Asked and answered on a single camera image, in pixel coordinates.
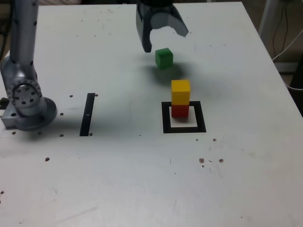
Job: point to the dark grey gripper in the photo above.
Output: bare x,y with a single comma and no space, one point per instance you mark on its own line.
156,8

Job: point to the green cube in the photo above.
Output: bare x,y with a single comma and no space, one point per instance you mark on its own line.
164,59

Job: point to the yellow cube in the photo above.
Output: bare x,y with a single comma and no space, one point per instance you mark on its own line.
180,92

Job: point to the red cube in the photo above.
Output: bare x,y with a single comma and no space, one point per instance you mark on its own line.
180,111

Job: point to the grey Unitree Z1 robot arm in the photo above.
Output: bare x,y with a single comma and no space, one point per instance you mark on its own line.
23,59

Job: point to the black tape square outline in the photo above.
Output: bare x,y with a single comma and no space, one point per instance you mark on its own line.
165,118

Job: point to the person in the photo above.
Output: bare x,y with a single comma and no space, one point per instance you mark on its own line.
59,2

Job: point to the black tape strip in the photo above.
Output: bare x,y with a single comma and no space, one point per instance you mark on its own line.
87,113

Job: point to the white frame post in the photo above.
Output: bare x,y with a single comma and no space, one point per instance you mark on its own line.
266,14

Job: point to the grey rail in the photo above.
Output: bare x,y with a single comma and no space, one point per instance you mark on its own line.
285,67

